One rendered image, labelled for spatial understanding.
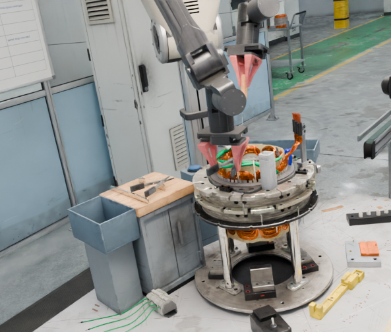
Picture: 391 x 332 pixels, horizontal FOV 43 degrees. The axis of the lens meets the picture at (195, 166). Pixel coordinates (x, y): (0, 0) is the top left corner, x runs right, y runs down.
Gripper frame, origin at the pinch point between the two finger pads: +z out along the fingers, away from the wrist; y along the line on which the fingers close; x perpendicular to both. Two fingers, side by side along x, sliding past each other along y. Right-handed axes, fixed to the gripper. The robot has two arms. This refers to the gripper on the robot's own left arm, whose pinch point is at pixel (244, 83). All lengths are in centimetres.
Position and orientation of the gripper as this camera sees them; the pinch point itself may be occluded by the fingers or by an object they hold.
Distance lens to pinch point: 127.2
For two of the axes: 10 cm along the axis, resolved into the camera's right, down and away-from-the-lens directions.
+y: 8.6, 0.7, -5.1
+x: 5.1, 0.2, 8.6
